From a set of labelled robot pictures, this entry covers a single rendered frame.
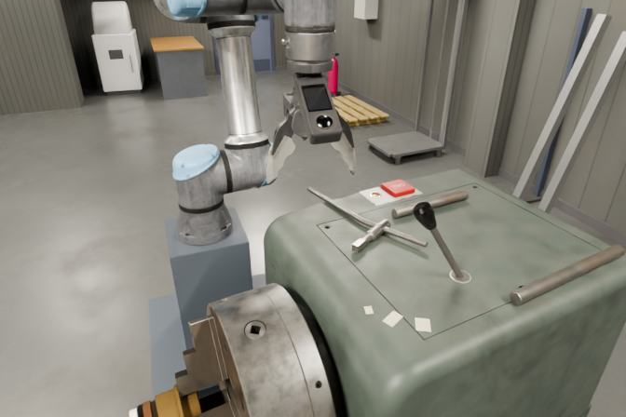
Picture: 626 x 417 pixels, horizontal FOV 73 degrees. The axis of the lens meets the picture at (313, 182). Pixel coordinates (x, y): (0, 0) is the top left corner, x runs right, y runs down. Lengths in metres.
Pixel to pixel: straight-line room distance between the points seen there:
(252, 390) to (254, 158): 0.60
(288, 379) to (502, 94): 3.60
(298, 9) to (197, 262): 0.71
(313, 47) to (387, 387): 0.48
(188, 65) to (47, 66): 1.85
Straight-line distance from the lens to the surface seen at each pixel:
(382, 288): 0.74
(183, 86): 6.88
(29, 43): 6.89
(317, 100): 0.62
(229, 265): 1.15
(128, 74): 7.37
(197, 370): 0.79
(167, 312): 1.50
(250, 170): 1.09
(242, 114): 1.08
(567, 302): 0.83
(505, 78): 4.02
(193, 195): 1.08
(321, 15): 0.63
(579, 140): 3.26
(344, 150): 0.70
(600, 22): 3.37
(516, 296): 0.76
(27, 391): 2.54
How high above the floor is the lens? 1.73
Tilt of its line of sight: 26 degrees down
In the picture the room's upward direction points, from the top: straight up
